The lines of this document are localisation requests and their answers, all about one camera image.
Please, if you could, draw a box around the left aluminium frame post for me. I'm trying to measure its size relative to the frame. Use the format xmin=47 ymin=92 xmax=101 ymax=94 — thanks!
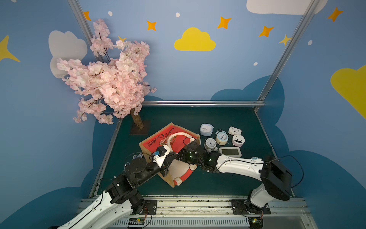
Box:
xmin=67 ymin=0 xmax=93 ymax=47

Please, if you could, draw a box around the white twin bell alarm clock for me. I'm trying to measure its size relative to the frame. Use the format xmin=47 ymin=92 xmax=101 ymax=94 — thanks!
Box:
xmin=204 ymin=138 xmax=218 ymax=153

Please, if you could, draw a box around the horizontal aluminium frame rail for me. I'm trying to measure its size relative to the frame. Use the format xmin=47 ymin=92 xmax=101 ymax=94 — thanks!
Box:
xmin=143 ymin=100 xmax=265 ymax=107

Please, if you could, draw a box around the right aluminium frame post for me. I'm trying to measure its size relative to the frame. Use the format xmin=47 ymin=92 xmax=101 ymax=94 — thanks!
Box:
xmin=254 ymin=0 xmax=320 ymax=113

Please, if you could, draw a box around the white rectangular digital clock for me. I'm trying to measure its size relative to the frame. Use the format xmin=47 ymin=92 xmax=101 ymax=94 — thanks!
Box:
xmin=219 ymin=147 xmax=242 ymax=158

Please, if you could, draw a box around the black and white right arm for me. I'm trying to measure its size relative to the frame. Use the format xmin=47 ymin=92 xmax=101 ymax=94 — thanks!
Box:
xmin=176 ymin=141 xmax=292 ymax=214

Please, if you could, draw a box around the aluminium frame post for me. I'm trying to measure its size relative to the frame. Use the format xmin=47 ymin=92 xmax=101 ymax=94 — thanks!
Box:
xmin=67 ymin=0 xmax=93 ymax=47
xmin=254 ymin=0 xmax=320 ymax=113

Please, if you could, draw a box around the brown artificial tree trunk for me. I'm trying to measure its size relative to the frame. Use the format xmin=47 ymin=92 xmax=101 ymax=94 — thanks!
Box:
xmin=130 ymin=108 xmax=144 ymax=131

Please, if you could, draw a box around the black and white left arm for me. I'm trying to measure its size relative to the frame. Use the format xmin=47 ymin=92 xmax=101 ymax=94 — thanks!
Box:
xmin=52 ymin=152 xmax=177 ymax=229

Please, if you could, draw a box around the blue twin bell alarm clock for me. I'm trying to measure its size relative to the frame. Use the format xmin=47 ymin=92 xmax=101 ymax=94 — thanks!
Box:
xmin=215 ymin=130 xmax=229 ymax=146

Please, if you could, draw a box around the white box clock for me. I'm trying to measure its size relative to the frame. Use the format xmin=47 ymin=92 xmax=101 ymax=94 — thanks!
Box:
xmin=228 ymin=126 xmax=242 ymax=135

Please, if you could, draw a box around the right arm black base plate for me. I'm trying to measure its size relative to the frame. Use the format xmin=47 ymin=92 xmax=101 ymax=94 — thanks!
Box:
xmin=231 ymin=199 xmax=271 ymax=215

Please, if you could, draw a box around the white round smiley alarm clock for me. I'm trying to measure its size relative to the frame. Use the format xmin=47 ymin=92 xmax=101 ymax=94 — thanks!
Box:
xmin=232 ymin=134 xmax=246 ymax=148

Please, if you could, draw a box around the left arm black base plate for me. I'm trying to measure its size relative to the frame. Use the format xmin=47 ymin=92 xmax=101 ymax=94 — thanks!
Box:
xmin=137 ymin=199 xmax=158 ymax=216

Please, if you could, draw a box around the small green circuit board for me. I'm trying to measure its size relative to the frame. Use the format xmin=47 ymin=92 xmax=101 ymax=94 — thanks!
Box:
xmin=127 ymin=218 xmax=145 ymax=228

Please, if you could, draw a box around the pink cherry blossom foliage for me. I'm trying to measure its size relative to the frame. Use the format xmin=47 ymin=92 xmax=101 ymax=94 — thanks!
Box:
xmin=57 ymin=19 xmax=156 ymax=125

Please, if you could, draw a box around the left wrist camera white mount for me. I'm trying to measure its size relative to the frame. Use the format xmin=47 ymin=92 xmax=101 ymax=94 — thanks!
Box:
xmin=153 ymin=145 xmax=171 ymax=168

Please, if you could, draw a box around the front aluminium mounting rail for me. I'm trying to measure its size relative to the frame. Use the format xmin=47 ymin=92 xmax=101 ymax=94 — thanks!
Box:
xmin=70 ymin=196 xmax=318 ymax=229

